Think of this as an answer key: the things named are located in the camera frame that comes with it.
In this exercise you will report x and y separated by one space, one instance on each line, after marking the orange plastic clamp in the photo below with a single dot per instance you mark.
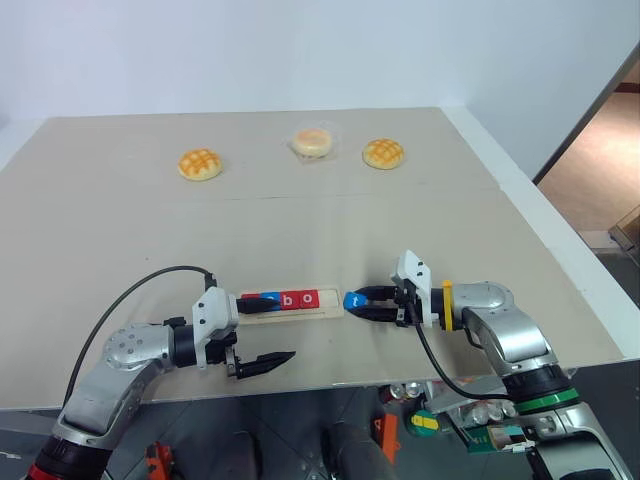
159 460
387 430

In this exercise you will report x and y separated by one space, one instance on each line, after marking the green printed box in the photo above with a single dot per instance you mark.
500 439

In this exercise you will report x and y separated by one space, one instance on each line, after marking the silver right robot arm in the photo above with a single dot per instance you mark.
520 340

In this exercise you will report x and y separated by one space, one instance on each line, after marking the red letter b block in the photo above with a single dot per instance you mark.
289 301

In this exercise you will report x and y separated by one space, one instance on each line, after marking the golden crosshatched bun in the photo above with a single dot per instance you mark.
200 165
384 154

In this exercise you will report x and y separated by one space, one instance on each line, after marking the yellow band on right wrist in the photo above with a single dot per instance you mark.
448 305

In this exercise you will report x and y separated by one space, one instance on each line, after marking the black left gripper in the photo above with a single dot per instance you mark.
220 352

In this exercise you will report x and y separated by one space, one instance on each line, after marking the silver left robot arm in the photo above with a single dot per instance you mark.
120 360

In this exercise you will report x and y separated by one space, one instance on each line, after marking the blue letter o block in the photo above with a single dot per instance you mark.
271 297

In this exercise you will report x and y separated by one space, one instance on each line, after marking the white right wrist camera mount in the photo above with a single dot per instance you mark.
420 280

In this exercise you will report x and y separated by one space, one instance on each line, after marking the dark rounded shape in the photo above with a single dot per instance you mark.
360 450

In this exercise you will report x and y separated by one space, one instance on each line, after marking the long wooden letter tray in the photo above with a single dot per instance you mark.
330 305

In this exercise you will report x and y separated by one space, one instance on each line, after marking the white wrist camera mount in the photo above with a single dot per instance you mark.
420 280
215 310

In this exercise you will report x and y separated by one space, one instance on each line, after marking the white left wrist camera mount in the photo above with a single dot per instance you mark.
215 310

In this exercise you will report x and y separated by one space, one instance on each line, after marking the wooden cabinet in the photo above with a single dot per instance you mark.
627 230

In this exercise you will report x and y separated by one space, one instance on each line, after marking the blue letter t block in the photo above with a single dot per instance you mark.
354 301

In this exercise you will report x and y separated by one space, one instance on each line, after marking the plastic wrapped pale bun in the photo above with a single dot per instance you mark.
313 141

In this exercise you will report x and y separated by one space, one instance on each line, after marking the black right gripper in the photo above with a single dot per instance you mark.
406 305

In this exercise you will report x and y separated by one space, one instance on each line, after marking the red letter r block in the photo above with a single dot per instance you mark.
247 296

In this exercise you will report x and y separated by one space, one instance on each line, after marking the silver drink cans pack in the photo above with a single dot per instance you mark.
487 412
406 391

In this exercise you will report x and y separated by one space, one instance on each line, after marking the red letter o block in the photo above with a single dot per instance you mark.
308 299

